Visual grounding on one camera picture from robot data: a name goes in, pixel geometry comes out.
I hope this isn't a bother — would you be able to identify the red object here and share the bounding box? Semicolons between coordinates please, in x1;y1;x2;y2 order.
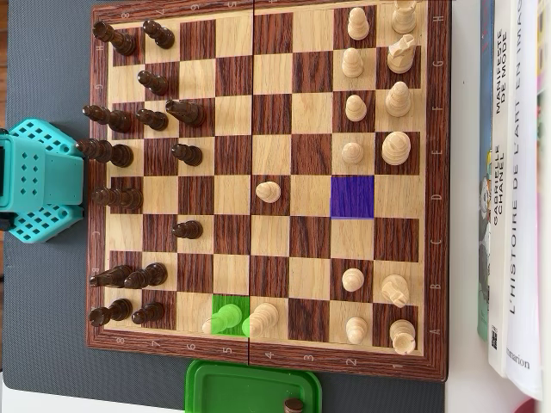
520;398;551;413

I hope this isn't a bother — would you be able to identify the light wooden chess pawn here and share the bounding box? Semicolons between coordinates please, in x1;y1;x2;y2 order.
345;317;370;345
341;141;366;164
347;7;371;42
342;46;366;78
342;267;366;292
344;93;368;122
256;180;282;204

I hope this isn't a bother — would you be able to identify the white Gabrielle Chanel book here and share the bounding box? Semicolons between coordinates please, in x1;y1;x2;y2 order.
487;0;524;379

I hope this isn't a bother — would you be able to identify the light wooden chess bishop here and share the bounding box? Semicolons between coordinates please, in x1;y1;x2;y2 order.
201;303;243;336
385;80;412;118

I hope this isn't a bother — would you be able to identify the green plastic tray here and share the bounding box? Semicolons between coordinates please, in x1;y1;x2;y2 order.
183;359;324;413

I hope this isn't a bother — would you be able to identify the illustrated picture book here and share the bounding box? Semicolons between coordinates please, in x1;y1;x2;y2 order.
476;0;496;343

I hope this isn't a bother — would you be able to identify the dark wooden chess king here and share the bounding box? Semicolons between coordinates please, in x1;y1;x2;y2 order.
76;138;133;169

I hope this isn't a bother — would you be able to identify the wooden chessboard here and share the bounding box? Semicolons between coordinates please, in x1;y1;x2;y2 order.
85;0;453;383

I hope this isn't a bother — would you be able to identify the light wooden chess rook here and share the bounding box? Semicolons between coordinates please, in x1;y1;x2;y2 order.
391;0;419;34
388;320;418;356

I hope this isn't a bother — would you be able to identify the light wooden chess knight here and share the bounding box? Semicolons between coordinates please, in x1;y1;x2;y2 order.
381;274;411;309
386;34;418;74

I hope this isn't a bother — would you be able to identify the light wooden chess queen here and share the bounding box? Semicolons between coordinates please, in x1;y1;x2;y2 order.
248;302;280;339

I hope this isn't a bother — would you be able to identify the dark wooden chess queen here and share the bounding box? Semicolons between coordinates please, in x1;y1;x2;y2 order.
90;187;144;212

